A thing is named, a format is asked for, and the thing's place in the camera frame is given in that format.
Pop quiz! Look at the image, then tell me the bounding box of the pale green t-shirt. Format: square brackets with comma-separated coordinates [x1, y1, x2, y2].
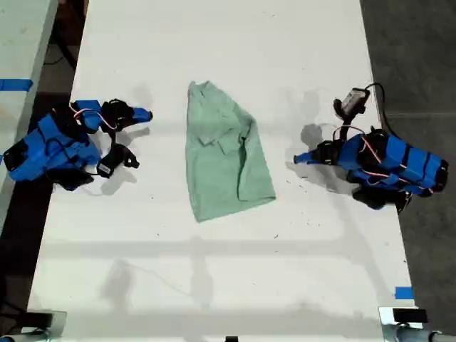
[184, 81, 277, 224]

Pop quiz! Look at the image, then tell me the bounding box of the long blue tape strip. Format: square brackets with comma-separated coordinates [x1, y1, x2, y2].
[0, 78, 34, 92]

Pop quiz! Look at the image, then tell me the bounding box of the pale side table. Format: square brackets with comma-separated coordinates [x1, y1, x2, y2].
[0, 0, 60, 224]

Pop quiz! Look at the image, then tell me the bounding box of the short blue tape piece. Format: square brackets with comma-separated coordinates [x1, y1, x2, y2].
[394, 286, 415, 301]

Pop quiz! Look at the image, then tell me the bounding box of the small black box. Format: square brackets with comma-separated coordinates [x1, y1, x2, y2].
[393, 308, 428, 323]
[27, 311, 55, 329]

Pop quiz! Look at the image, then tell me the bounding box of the grey metal pipe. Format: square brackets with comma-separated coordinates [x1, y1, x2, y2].
[0, 329, 54, 342]
[383, 325, 456, 342]

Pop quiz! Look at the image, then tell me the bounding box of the black camera stalk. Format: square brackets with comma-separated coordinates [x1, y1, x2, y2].
[336, 110, 358, 143]
[103, 130, 119, 157]

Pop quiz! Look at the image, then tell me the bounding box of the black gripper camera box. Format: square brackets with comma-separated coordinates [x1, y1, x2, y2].
[96, 144, 140, 180]
[333, 87, 372, 118]

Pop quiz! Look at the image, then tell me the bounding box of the black camera cable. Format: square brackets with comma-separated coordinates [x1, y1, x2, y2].
[46, 165, 103, 180]
[365, 82, 395, 135]

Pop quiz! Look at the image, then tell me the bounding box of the dark floor cable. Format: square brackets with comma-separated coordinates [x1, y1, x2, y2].
[44, 35, 78, 71]

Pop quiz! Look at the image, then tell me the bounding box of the thin white wire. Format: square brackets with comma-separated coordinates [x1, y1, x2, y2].
[76, 186, 105, 197]

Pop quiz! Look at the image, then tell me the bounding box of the metal table bracket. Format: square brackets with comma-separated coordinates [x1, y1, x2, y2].
[378, 306, 428, 331]
[26, 310, 68, 338]

